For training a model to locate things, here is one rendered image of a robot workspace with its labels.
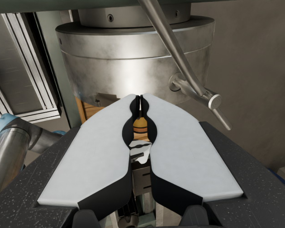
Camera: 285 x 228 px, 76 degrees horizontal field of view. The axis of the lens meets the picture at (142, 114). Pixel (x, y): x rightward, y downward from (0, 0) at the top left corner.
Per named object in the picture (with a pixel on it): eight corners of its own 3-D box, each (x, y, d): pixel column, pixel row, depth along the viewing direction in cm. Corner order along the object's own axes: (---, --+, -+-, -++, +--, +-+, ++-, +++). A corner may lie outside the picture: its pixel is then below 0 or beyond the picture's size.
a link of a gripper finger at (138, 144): (153, 149, 63) (126, 155, 61) (153, 136, 60) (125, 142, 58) (155, 155, 61) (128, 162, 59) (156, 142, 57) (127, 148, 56)
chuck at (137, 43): (50, 21, 45) (64, 43, 20) (161, 12, 56) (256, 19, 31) (54, 37, 46) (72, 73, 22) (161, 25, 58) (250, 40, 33)
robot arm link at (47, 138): (45, 120, 61) (39, 141, 52) (75, 135, 67) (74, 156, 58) (33, 136, 62) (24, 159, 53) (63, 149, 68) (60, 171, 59)
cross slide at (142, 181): (81, 174, 77) (81, 182, 73) (176, 151, 85) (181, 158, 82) (90, 200, 86) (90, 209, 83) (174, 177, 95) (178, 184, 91)
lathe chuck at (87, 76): (54, 37, 46) (72, 73, 22) (161, 25, 58) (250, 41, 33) (64, 71, 51) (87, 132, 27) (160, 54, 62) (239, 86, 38)
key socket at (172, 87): (178, 74, 33) (188, 79, 31) (166, 88, 34) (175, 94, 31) (168, 63, 31) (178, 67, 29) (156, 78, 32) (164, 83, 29)
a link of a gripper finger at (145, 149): (155, 156, 61) (128, 162, 59) (156, 142, 57) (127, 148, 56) (159, 163, 58) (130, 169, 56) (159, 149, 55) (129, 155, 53)
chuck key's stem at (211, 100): (175, 75, 33) (225, 100, 24) (167, 84, 33) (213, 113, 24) (168, 67, 32) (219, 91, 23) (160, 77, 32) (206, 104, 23)
